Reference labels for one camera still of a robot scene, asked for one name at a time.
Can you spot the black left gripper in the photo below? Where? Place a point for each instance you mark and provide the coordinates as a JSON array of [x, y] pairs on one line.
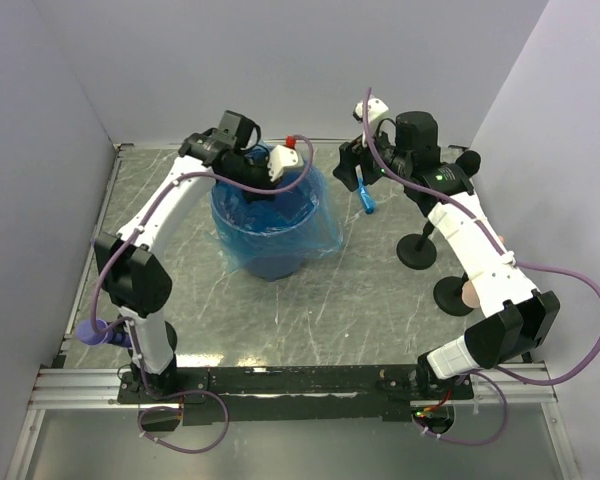
[[258, 196]]

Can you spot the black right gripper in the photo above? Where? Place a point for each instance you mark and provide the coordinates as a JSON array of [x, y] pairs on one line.
[[352, 154]]

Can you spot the blue plastic trash bin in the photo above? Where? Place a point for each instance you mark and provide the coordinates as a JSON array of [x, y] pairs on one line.
[[272, 265]]

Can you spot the blue plastic trash bag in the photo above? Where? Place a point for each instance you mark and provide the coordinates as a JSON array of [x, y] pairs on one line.
[[280, 230]]

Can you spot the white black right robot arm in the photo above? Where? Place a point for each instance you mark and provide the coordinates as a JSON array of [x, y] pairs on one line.
[[517, 314]]

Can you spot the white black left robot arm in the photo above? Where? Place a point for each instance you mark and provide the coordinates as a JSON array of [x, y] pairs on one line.
[[130, 262]]

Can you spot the black microphone on stand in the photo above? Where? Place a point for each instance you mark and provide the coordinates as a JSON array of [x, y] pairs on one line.
[[417, 251]]

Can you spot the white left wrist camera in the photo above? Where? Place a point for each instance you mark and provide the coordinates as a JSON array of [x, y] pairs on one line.
[[284, 159]]

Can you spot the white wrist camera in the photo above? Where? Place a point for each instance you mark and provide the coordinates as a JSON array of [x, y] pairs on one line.
[[284, 159], [378, 110]]

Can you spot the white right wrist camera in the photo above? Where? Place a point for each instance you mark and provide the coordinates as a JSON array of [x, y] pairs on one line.
[[378, 110]]

